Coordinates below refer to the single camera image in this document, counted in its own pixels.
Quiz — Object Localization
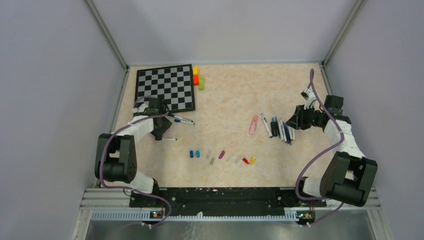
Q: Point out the red capped white pen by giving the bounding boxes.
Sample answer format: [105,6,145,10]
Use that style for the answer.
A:
[287,126,294,142]

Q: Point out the white grey marker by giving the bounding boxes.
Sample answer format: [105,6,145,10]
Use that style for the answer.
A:
[278,119,287,143]

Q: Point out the dark blue pen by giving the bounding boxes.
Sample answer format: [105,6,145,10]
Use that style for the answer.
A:
[281,122,290,144]

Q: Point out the green transparent pen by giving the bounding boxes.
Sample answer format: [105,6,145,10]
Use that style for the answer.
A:
[274,116,282,139]

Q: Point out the black blue highlighter marker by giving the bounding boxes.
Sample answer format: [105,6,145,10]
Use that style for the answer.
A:
[270,117,278,137]

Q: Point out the white pen blue cap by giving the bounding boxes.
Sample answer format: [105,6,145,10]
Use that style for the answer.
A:
[260,113,273,139]

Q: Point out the pink highlighter marker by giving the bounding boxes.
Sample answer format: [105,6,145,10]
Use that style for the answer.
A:
[248,115,258,135]

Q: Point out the yellow pen cap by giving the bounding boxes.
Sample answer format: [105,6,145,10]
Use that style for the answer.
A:
[249,157,256,165]

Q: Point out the magenta pen cap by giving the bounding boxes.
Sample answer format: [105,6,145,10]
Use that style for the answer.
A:
[218,150,225,159]

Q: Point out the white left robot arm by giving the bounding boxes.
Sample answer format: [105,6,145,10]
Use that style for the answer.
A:
[94,96,172,207]

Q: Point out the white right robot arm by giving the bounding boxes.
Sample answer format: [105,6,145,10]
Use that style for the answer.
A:
[287,94,378,207]

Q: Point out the blue capped whiteboard pen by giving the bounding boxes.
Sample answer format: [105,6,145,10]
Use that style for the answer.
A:
[168,113,194,123]

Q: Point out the black and grey chessboard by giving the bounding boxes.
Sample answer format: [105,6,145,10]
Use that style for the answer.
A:
[134,64,196,114]

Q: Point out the orange toy block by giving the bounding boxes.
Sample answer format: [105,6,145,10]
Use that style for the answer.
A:
[193,74,199,86]

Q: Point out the green toy block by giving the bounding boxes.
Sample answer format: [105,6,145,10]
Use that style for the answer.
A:
[198,77,205,91]

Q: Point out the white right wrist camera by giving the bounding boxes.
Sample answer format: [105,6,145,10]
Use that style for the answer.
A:
[301,86,317,110]

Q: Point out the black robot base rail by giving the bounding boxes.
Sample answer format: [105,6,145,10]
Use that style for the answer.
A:
[129,187,311,217]

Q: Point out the grey slotted cable duct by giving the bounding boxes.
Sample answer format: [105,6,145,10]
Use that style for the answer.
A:
[91,210,299,222]

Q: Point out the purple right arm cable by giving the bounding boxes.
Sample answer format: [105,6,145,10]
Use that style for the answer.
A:
[294,68,346,228]

